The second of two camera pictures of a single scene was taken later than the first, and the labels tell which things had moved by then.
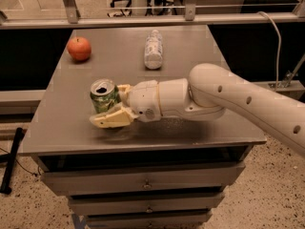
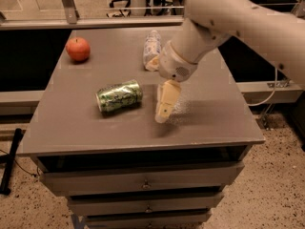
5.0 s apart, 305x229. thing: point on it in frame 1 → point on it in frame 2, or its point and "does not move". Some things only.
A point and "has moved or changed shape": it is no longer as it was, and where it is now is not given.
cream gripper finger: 122,91 → 153,64
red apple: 79,49 does not move
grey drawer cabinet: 172,173 does not move
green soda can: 104,93 has moved or changed shape
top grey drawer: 86,178 does not move
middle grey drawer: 167,202 does not move
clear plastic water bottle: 153,51 does not move
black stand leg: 10,159 does not move
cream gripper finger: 120,116 → 168,91
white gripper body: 143,99 → 173,65
